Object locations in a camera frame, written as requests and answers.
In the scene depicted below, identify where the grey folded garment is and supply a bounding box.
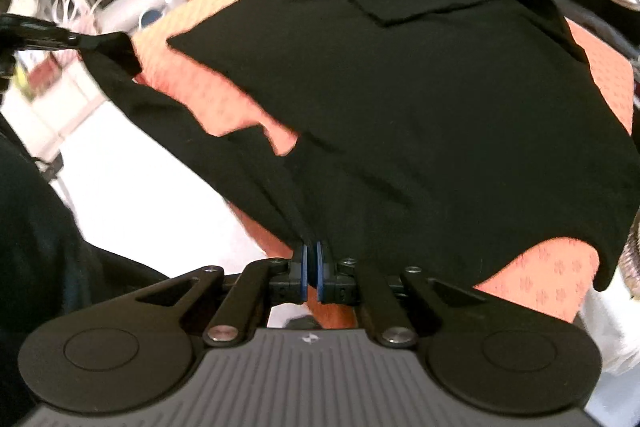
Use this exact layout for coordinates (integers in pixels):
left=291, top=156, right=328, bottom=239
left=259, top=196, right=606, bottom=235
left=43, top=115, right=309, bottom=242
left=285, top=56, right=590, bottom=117
left=565, top=2, right=640, bottom=68

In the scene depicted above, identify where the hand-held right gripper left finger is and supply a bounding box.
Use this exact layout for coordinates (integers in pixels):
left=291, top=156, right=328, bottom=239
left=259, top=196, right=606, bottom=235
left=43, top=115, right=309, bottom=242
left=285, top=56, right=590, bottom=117
left=132, top=243, right=312, bottom=349

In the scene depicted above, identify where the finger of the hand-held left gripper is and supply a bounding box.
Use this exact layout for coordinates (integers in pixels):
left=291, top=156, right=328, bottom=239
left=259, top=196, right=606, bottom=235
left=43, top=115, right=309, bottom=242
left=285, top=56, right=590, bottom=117
left=0, top=13, right=81, bottom=52

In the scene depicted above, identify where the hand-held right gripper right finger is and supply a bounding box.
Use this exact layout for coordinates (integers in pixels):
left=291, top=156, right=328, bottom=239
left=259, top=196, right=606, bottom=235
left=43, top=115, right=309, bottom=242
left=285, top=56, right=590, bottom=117
left=316, top=241, right=493, bottom=349

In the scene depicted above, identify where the orange patterned mat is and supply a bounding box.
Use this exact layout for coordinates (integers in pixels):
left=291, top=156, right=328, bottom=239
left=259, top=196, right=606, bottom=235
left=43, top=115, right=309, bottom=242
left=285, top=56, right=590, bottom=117
left=131, top=0, right=640, bottom=333

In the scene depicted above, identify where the white cloth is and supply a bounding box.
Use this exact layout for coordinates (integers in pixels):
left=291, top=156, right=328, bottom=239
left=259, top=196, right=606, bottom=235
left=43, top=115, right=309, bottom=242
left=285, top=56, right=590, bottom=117
left=580, top=287, right=640, bottom=375

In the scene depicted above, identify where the pale blue waste bin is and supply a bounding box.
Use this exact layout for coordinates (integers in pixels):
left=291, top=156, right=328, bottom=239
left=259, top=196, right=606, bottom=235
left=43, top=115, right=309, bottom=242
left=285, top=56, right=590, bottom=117
left=141, top=8, right=167, bottom=30

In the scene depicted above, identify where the woven basket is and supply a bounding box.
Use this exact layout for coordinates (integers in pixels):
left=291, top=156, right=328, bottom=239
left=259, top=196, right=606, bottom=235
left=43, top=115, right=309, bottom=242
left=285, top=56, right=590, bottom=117
left=620, top=207, right=640, bottom=303

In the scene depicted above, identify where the person's dark clothing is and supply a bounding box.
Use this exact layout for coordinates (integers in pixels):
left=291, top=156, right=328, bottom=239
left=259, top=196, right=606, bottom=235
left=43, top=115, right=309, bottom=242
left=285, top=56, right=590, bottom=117
left=0, top=114, right=173, bottom=413

